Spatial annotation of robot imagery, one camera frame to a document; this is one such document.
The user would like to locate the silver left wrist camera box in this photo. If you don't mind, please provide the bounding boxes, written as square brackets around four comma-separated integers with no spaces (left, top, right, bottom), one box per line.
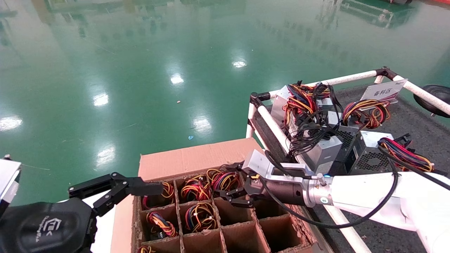
[0,158,22,211]

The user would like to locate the silver power supply black cables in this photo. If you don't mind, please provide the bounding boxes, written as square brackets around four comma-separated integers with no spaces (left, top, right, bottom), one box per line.
[287,105,344,175]

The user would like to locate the mesh power supply looped cables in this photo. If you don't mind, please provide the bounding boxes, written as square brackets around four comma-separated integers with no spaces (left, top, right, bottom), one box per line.
[327,99,391,163]

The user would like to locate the cardboard grid divider insert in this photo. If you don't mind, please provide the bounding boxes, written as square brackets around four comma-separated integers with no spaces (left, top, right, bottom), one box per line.
[133,160,317,253]

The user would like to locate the white pipe rail frame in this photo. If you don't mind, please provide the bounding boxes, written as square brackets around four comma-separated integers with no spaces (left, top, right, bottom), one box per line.
[245,66,450,253]

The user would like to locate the power supply with pink-red cables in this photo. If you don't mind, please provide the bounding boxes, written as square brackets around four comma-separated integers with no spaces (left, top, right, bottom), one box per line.
[207,165,243,194]

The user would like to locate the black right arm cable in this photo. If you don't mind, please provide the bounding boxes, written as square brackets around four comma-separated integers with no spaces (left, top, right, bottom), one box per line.
[258,144,450,229]

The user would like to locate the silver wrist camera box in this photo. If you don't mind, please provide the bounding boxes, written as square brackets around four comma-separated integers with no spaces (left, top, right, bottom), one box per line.
[242,149,315,180]
[0,158,22,211]

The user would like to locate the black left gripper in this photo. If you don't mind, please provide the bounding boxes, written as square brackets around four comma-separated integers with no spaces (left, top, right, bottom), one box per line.
[0,172,164,253]

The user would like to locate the silver power supply orange cables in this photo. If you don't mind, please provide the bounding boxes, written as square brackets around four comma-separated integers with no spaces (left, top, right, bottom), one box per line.
[271,82,334,127]

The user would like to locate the black pipe joint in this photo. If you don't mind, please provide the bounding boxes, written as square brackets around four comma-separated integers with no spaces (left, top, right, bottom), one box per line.
[375,66,398,80]
[250,92,270,109]

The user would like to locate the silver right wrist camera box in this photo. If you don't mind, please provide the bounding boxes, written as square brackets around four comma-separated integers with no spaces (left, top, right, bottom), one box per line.
[242,149,315,180]

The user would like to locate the black round wheel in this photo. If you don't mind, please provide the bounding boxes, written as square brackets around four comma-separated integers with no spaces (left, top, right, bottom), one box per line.
[413,85,450,118]

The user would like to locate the white label sign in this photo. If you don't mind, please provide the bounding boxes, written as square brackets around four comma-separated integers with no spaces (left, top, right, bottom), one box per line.
[360,79,408,105]

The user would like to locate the brown cardboard box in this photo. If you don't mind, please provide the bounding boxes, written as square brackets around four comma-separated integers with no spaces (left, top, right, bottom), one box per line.
[111,138,333,253]

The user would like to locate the grey power supply red-blue cables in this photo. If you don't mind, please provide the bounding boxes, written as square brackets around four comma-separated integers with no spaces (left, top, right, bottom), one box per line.
[346,131,435,175]

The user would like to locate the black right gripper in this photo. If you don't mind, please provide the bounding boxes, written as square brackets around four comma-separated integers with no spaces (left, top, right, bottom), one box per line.
[213,174,307,208]

